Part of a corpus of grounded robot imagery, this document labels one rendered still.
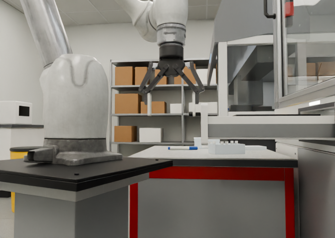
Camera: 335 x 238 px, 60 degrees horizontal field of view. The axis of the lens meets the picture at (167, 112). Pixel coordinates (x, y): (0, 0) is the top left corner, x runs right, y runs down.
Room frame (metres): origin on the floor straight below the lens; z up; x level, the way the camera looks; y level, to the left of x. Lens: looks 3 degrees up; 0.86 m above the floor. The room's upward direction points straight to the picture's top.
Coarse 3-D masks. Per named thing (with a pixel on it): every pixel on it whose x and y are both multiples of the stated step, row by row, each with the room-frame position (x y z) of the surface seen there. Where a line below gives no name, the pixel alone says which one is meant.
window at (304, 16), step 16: (288, 0) 1.15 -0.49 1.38; (304, 0) 0.97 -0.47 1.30; (320, 0) 0.84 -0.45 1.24; (288, 16) 1.15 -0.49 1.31; (304, 16) 0.98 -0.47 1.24; (320, 16) 0.85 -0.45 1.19; (288, 32) 1.16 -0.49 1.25; (304, 32) 0.98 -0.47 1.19; (320, 32) 0.85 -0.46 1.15; (288, 48) 1.16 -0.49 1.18; (304, 48) 0.98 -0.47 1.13; (320, 48) 0.85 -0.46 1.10; (288, 64) 1.17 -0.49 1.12; (304, 64) 0.99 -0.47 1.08; (320, 64) 0.86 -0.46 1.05; (288, 80) 1.17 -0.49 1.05; (304, 80) 0.99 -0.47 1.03; (320, 80) 0.86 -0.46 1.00
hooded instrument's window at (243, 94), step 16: (240, 48) 1.69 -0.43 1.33; (256, 48) 1.68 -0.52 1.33; (272, 48) 1.67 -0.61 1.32; (240, 64) 1.69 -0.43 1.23; (256, 64) 1.68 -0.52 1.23; (272, 64) 1.67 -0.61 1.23; (240, 80) 1.69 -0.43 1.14; (256, 80) 1.68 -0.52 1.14; (272, 80) 1.67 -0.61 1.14; (208, 96) 3.42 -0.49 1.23; (240, 96) 1.69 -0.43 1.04; (256, 96) 1.68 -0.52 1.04; (272, 96) 1.67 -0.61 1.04; (208, 112) 3.47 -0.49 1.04
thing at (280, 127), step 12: (216, 120) 0.77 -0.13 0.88; (228, 120) 0.77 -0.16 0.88; (240, 120) 0.77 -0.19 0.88; (252, 120) 0.76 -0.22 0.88; (264, 120) 0.76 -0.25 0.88; (276, 120) 0.76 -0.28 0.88; (288, 120) 0.75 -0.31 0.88; (300, 120) 0.75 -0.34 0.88; (312, 120) 0.75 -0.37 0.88; (324, 120) 0.74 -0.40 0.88; (216, 132) 0.77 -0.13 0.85; (228, 132) 0.77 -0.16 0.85; (240, 132) 0.76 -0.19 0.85; (252, 132) 0.76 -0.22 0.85; (264, 132) 0.76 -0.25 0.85; (276, 132) 0.75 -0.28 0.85; (288, 132) 0.75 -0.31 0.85; (300, 132) 0.75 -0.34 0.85; (312, 132) 0.74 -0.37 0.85; (324, 132) 0.74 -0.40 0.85
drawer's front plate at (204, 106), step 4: (204, 104) 0.76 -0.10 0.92; (204, 108) 0.76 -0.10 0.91; (204, 112) 0.76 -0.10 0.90; (204, 116) 0.76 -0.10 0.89; (204, 120) 0.76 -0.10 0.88; (204, 124) 0.76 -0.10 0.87; (204, 128) 0.76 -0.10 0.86; (204, 132) 0.76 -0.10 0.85; (204, 136) 0.76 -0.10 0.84; (204, 140) 0.76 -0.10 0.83; (204, 144) 0.76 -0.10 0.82
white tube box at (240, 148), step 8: (208, 144) 1.20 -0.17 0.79; (216, 144) 1.19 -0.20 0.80; (224, 144) 1.19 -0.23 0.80; (232, 144) 1.14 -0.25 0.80; (240, 144) 1.14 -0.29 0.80; (208, 152) 1.20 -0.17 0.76; (216, 152) 1.13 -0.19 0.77; (224, 152) 1.13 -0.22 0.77; (232, 152) 1.14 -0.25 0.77; (240, 152) 1.14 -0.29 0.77
